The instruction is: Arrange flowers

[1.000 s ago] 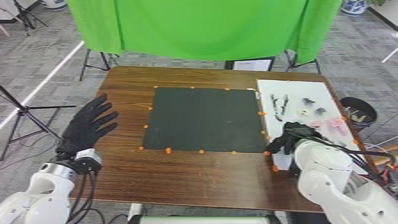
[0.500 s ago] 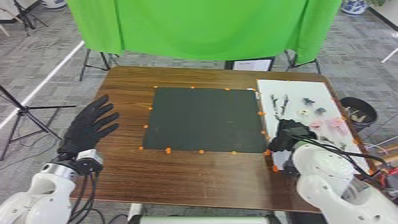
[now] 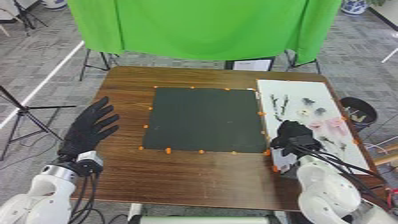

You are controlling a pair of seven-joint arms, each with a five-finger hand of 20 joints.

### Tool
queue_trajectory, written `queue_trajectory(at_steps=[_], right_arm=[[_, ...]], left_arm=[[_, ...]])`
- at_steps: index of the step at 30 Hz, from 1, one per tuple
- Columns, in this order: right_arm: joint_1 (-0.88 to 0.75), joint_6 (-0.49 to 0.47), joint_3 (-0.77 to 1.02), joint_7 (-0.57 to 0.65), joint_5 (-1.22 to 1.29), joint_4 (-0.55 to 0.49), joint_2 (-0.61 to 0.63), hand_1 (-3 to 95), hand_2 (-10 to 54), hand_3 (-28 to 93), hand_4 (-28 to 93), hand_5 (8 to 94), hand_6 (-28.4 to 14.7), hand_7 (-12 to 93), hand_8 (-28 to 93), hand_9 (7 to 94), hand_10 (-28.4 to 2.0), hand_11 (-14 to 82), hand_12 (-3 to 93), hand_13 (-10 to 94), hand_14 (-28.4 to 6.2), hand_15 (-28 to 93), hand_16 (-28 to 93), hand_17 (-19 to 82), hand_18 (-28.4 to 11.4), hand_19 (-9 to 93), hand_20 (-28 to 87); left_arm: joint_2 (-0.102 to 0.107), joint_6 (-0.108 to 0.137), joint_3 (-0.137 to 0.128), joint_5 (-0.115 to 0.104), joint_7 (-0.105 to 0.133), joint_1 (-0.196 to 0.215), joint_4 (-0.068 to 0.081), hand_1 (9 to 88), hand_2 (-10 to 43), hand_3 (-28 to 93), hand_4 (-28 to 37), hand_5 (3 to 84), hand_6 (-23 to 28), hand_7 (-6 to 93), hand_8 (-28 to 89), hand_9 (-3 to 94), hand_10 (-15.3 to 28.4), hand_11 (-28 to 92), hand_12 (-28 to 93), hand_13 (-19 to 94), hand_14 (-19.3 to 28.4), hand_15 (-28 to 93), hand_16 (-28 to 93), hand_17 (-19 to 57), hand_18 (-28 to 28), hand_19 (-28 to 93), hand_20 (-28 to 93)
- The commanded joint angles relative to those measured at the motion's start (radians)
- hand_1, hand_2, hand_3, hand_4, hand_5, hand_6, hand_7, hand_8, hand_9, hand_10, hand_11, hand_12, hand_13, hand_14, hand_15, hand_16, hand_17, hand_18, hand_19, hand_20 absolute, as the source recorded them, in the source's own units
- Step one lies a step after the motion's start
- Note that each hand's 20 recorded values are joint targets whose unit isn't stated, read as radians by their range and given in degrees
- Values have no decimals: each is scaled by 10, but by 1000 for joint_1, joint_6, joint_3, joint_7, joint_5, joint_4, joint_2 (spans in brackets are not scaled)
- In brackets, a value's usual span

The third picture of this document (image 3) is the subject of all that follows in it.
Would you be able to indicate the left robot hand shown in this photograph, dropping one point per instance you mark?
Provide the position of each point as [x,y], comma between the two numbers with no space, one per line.
[86,131]

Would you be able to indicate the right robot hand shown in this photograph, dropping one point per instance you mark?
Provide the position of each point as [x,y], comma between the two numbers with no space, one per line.
[289,130]

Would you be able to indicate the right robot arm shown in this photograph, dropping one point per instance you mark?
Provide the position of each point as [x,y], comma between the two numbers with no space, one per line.
[330,193]

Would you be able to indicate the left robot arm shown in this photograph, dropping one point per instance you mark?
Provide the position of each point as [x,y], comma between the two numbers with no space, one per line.
[45,196]

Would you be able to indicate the pink flower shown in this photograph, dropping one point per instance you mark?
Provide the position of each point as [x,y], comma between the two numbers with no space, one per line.
[317,125]

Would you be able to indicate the white flower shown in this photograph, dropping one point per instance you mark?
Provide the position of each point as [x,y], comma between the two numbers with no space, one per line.
[305,113]

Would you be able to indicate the dark blue flower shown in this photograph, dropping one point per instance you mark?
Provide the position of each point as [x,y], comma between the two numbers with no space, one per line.
[321,111]
[308,101]

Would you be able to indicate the green sprig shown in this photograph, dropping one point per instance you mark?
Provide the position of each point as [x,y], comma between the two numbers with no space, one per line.
[275,102]
[285,104]

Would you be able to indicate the black tripod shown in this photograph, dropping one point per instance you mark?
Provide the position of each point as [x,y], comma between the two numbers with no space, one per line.
[26,115]

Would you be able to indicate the white sheet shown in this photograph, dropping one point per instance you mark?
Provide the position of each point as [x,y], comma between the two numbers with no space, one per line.
[296,90]

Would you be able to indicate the black bin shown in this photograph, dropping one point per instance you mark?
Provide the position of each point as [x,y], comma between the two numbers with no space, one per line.
[358,111]

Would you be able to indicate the dark mat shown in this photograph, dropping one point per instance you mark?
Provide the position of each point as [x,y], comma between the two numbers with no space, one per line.
[205,120]

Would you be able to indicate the framed white sign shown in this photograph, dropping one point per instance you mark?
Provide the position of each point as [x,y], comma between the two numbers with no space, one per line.
[251,64]

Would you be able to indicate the pale grey bar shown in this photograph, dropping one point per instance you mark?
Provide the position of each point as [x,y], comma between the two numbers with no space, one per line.
[205,220]

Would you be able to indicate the blue and white vase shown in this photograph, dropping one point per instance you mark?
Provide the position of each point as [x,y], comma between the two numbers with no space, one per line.
[54,3]
[354,6]

